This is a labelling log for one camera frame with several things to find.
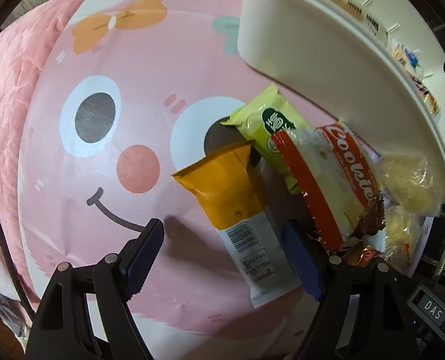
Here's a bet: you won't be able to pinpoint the clear bag of yellow pastries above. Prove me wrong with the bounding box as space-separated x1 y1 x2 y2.
372 154 443 271

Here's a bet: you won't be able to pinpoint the red cookie packet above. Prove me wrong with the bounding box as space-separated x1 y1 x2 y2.
271 122 386 252

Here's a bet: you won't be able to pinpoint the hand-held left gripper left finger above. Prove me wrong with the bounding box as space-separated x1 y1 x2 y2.
26 218 165 360

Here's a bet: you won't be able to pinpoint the cartoon printed tablecloth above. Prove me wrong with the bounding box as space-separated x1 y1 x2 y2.
18 0 445 360

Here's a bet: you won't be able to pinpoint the white plastic storage bin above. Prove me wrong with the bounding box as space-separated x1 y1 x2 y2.
237 0 445 211

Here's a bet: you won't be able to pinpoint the green snack packet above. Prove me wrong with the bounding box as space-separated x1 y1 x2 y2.
221 83 302 195

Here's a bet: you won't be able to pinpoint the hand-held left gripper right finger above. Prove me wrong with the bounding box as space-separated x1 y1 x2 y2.
282 220 420 360

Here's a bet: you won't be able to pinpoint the orange and white snack packet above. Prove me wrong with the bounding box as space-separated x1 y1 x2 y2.
171 139 302 308

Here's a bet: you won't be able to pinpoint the black cable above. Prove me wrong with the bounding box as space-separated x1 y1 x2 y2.
0 191 36 320

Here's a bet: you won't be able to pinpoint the dark brown snack packet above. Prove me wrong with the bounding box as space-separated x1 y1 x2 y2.
340 193 387 267

